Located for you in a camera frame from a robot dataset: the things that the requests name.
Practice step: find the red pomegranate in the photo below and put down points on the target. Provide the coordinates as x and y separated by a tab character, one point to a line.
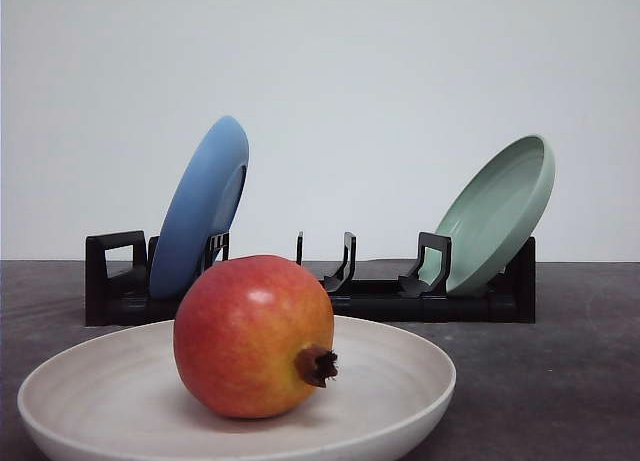
252	335

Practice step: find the white plate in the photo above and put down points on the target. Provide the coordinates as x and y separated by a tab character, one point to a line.
119	398

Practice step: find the blue plate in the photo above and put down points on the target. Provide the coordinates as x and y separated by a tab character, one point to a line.
201	205

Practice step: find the green plate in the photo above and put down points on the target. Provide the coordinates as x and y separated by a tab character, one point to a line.
494	215

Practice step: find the black dish rack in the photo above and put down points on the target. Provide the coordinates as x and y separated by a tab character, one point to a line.
118	273

